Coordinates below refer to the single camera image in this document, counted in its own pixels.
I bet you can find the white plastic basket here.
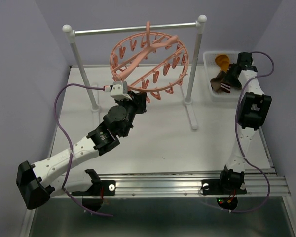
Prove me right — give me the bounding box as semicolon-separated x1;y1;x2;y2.
203;51;240;102

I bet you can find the aluminium mounting rail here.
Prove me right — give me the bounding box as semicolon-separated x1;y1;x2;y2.
68;169;291;198

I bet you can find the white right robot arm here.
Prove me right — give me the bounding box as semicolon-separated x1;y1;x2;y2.
201;52;272;195

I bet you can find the mustard yellow sock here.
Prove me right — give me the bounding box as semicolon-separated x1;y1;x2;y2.
215;54;230;73

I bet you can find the white clothes rack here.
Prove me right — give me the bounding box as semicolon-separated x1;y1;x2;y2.
62;15;207;130

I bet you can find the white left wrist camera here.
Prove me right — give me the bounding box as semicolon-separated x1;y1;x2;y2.
104;81;131;101

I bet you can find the brown striped sock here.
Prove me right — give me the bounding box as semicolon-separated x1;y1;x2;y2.
210;71;231;94

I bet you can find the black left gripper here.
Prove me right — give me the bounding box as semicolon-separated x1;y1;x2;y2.
115;91;146;137

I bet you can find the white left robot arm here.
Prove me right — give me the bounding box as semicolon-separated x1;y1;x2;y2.
16;91;147;210

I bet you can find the pink round clip hanger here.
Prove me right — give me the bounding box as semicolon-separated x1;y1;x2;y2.
109;22;189;102

